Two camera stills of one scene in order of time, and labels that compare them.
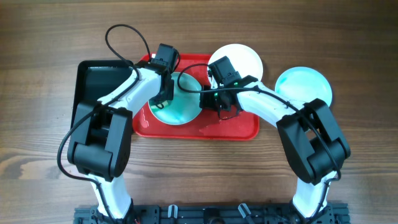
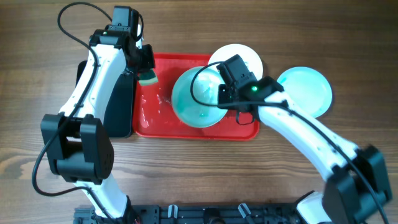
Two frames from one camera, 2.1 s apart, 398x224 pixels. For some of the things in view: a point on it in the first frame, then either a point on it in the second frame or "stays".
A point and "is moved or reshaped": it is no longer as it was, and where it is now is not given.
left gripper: [168, 94] -> [147, 65]
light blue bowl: [304, 84] stays
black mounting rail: [212, 214] stays
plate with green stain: [185, 107] is moved or reshaped
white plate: [244, 60] stays
